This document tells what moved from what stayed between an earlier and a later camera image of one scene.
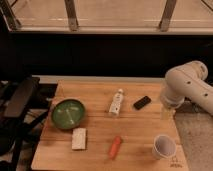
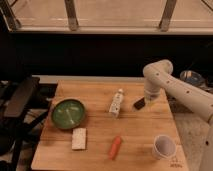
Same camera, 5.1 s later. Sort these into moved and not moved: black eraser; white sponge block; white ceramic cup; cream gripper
Moved: cream gripper
Not moved: white sponge block; black eraser; white ceramic cup
